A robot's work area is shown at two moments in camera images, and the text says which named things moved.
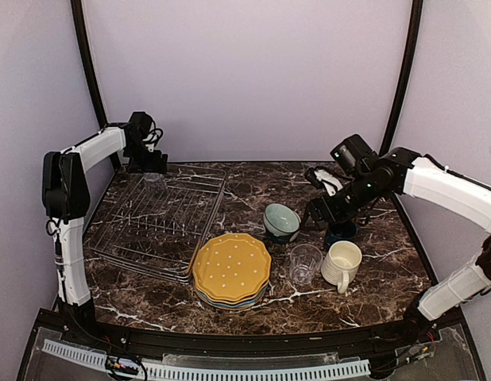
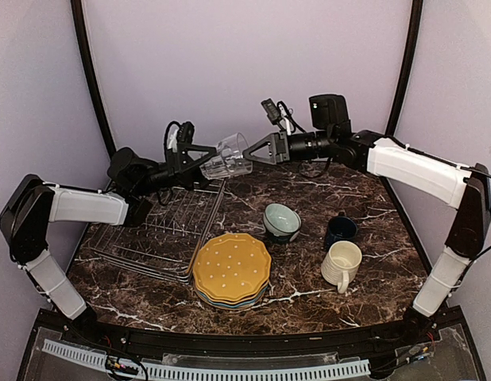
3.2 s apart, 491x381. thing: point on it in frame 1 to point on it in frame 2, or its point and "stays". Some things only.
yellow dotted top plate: (232, 267) stays
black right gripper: (315, 207) to (279, 146)
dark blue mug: (341, 231) stays
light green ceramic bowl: (280, 220) stays
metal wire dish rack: (153, 232) stays
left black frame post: (79, 17) stays
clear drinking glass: (305, 261) to (231, 160)
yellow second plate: (237, 298) stays
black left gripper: (157, 164) to (178, 162)
